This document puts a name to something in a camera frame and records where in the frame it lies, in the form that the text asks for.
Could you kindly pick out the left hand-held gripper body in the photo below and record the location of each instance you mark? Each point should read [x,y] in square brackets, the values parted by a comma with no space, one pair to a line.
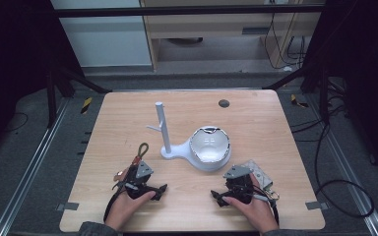
[137,183]

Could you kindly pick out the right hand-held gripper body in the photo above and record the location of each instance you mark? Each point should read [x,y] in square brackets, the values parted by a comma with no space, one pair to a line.
[239,183]

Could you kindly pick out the person's left hand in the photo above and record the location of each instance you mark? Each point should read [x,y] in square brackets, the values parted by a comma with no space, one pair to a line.
[124,209]

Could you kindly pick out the person's right hand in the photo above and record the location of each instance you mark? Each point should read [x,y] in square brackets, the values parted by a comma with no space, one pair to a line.
[257,213]

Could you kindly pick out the white stand with dish base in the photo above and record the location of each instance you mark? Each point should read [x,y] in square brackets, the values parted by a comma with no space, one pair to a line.
[177,149]

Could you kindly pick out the white bowl with shiny rim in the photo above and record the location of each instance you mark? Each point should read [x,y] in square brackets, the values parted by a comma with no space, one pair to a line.
[209,146]

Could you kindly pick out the grey tape piece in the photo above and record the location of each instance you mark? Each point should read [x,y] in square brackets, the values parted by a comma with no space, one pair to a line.
[68,206]
[316,205]

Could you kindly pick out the round grey table grommet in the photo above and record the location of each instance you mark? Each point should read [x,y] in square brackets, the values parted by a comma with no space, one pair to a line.
[223,103]

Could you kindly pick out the black metal stand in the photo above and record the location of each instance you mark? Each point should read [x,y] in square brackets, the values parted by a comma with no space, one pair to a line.
[62,82]
[315,78]

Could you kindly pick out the white cabinet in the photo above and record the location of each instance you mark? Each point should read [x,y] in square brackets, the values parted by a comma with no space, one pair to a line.
[105,36]

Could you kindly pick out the wooden desk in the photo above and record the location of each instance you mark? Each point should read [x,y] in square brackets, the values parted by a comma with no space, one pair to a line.
[210,29]

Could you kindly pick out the aluminium floor rail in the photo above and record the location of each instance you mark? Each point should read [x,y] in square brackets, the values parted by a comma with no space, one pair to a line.
[29,170]
[351,177]

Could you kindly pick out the black horizontal frame bar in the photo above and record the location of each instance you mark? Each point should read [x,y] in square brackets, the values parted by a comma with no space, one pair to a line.
[190,11]

